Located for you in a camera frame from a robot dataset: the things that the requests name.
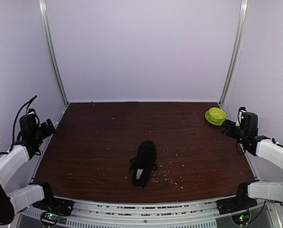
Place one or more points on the front aluminium rail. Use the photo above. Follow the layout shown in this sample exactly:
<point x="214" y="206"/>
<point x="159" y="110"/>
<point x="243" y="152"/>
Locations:
<point x="189" y="214"/>

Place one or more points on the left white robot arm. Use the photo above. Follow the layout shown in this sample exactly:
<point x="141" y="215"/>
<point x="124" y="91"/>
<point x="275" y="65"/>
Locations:
<point x="13" y="203"/>

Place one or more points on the left aluminium frame post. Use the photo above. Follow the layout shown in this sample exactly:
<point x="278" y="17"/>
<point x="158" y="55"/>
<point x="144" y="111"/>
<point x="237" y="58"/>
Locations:
<point x="52" y="55"/>

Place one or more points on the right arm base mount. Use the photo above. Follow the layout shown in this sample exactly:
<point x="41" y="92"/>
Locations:
<point x="236" y="209"/>

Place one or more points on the green bowl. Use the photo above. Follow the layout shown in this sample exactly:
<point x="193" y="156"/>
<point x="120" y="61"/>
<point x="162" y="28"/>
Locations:
<point x="215" y="116"/>

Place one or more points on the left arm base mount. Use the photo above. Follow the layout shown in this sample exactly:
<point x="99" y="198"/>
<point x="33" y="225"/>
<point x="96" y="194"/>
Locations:
<point x="54" y="210"/>

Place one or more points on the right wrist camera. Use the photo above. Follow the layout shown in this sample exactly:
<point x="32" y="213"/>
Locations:
<point x="241" y="110"/>

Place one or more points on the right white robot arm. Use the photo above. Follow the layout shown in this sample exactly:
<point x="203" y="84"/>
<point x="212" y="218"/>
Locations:
<point x="268" y="149"/>

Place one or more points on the black sneaker shoe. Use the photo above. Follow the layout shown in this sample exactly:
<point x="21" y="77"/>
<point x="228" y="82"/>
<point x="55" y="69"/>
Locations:
<point x="147" y="149"/>

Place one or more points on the right aluminium frame post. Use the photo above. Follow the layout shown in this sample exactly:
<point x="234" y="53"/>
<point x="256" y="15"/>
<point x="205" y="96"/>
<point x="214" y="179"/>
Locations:
<point x="238" y="41"/>

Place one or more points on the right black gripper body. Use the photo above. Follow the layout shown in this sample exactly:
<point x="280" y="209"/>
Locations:
<point x="240" y="134"/>

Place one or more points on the aluminium frame post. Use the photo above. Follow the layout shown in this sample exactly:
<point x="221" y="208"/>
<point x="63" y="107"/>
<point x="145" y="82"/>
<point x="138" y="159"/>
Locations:
<point x="52" y="55"/>
<point x="238" y="41"/>

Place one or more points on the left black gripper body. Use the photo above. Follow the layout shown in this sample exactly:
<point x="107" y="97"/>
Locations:
<point x="46" y="133"/>

